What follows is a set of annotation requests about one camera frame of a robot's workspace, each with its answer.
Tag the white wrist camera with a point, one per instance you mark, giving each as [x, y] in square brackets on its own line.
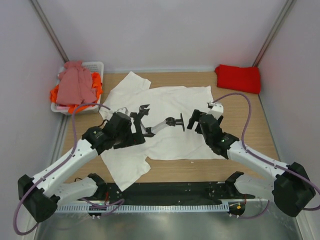
[124, 110]
[216, 109]

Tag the white slotted cable duct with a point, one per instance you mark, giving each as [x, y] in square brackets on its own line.
[87, 208]

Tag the white printed t-shirt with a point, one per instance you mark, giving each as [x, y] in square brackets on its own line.
[127, 165]

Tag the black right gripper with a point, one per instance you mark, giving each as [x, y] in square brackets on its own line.
[195, 117]

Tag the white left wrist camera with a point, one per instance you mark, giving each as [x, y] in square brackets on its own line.
[124, 110]

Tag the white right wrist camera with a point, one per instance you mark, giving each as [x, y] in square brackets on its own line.
[216, 109]

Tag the aluminium frame rail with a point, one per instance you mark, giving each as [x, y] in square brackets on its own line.
[281, 191]

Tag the white plastic laundry basket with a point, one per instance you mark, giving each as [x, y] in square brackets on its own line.
[93, 66]

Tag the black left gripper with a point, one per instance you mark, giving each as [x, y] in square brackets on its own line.
[134, 138]

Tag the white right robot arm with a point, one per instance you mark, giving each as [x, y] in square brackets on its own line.
[262, 170]

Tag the orange t-shirt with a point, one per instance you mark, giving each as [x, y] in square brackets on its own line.
[97, 85]

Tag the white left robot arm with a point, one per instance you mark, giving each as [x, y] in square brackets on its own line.
[62, 172]

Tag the pink t-shirt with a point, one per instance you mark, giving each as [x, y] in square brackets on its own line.
[76, 85]

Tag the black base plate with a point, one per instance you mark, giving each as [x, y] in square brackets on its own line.
[171, 193]

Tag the folded red t-shirt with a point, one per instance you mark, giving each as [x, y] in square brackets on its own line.
[243, 79]

